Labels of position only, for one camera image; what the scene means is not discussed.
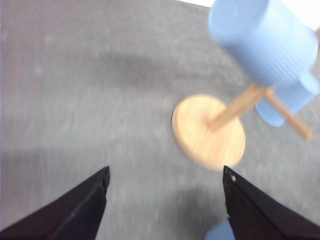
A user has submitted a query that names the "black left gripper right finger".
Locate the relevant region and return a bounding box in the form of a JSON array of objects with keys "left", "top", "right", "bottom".
[{"left": 223, "top": 165, "right": 320, "bottom": 240}]

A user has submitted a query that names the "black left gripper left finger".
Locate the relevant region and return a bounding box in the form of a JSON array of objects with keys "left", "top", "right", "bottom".
[{"left": 0, "top": 166, "right": 111, "bottom": 240}]

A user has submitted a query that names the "blue ribbed cup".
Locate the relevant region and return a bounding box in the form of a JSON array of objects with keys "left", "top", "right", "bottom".
[{"left": 204, "top": 218, "right": 236, "bottom": 240}]

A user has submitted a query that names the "wooden mug tree stand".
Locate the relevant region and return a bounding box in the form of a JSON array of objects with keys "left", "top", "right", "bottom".
[{"left": 172, "top": 83, "right": 313, "bottom": 170}]

